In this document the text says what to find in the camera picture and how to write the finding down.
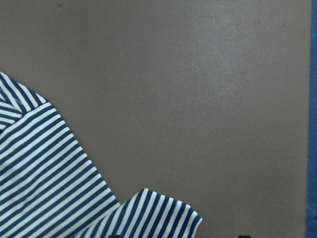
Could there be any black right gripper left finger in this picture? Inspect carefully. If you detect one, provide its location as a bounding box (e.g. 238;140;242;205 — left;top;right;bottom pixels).
108;234;120;238

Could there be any blue white striped polo shirt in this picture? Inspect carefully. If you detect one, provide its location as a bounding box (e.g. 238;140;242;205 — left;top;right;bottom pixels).
0;74;202;238

